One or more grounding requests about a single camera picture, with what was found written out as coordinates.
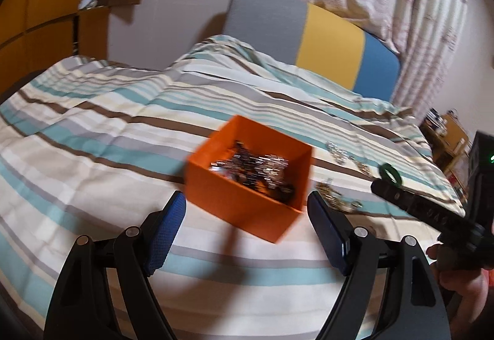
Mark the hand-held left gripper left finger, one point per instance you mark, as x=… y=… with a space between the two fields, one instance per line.
x=166 y=232

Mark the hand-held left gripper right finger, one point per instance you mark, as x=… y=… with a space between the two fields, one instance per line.
x=328 y=232

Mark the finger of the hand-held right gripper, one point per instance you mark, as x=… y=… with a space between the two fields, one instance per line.
x=416 y=207

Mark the green bangle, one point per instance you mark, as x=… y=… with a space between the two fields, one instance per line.
x=386 y=169

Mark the orange box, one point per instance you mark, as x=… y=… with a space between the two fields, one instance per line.
x=231 y=201

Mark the sparkly brooch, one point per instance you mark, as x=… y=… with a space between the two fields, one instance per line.
x=270 y=165

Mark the person's right hand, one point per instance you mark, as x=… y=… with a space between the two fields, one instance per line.
x=471 y=286

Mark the wooden desk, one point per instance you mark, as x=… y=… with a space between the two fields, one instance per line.
x=453 y=135

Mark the striped bed sheet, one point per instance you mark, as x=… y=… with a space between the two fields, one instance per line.
x=96 y=131

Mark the pale patterned curtain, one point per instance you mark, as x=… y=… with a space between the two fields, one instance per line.
x=424 y=15

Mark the grey yellow blue headboard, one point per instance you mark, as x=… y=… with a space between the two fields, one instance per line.
x=328 y=39

